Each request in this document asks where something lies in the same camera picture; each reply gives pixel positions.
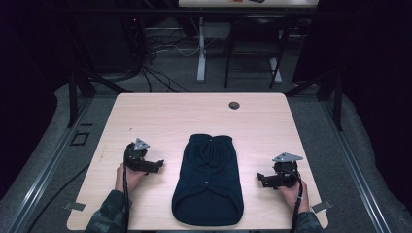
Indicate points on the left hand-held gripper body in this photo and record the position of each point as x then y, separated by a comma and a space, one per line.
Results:
134, 158

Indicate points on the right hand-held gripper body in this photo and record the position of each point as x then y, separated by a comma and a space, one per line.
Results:
286, 173

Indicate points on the dark blue knitted vest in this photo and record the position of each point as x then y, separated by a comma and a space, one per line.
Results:
207, 181

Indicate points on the person's left hand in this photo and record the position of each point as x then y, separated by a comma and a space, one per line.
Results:
131, 179

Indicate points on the person's right hand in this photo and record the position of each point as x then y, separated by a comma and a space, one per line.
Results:
296, 197

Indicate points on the round grey table grommet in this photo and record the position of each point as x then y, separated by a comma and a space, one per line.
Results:
233, 105

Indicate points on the black metal stand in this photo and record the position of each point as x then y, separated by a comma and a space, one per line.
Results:
335, 97
76, 97

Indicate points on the white desk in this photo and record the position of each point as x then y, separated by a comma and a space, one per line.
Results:
201, 55

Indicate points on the dark computer tower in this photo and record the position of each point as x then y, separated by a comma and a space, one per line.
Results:
132, 42

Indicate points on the black chair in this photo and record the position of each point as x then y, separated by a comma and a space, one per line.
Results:
256, 35

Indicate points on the grey metal table bracket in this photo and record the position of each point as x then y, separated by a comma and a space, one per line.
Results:
322, 206
74, 206

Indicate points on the aluminium floor rail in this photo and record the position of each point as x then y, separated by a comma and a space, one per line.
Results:
48, 168
353, 168

